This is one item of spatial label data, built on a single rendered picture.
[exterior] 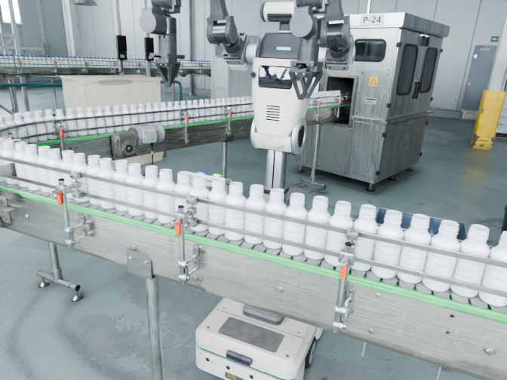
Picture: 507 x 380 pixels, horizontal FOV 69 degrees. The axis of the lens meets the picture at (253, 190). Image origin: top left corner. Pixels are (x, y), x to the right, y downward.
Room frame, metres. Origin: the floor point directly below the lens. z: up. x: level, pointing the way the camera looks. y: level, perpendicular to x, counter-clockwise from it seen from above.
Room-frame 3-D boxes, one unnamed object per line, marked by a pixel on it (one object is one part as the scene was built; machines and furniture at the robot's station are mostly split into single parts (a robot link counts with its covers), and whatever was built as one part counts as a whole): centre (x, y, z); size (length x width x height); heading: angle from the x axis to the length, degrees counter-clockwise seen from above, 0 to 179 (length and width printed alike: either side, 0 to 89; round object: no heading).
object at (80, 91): (5.09, 1.94, 0.59); 1.10 x 0.62 x 1.18; 139
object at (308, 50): (1.06, -0.13, 1.51); 0.10 x 0.07 x 0.07; 157
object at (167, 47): (1.24, 0.29, 1.51); 0.10 x 0.07 x 0.07; 157
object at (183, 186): (1.05, 0.21, 1.08); 0.06 x 0.06 x 0.17
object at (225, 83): (7.39, 0.46, 0.96); 0.82 x 0.50 x 1.91; 139
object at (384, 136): (5.22, -1.50, 1.00); 1.60 x 1.30 x 2.00; 139
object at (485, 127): (7.30, -4.48, 0.55); 0.40 x 0.40 x 1.10; 67
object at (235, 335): (1.61, -0.10, 0.24); 0.68 x 0.53 x 0.41; 157
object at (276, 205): (0.93, -0.06, 1.08); 0.06 x 0.06 x 0.17
